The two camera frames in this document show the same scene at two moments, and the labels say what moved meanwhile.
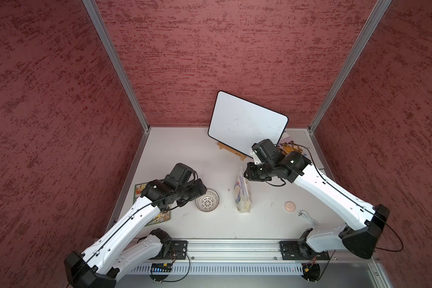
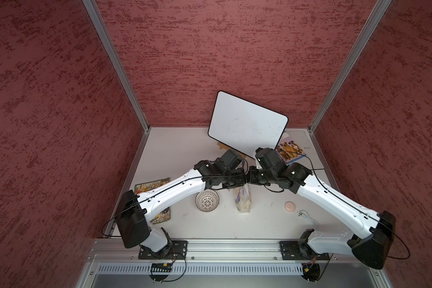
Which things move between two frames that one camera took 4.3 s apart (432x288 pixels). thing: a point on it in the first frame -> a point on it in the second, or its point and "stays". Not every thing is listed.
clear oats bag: x=242 y=194 stays
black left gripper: x=197 y=190 -> x=240 y=180
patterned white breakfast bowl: x=209 y=201 stays
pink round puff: x=290 y=206 stays
